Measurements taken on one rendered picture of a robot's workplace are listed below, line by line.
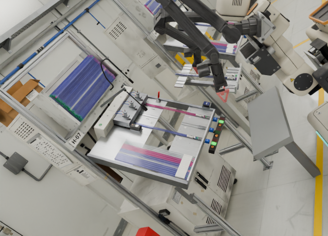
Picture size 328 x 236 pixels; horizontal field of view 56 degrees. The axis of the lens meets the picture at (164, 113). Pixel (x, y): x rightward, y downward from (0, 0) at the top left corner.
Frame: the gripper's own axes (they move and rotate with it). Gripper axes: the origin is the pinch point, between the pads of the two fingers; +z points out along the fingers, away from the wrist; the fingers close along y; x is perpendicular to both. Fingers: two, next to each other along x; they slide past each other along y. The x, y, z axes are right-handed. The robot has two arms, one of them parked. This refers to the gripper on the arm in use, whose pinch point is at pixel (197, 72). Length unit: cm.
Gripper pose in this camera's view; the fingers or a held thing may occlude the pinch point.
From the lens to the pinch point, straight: 238.1
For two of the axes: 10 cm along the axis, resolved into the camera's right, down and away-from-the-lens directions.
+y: -3.1, 6.2, -7.2
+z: 1.0, 7.7, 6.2
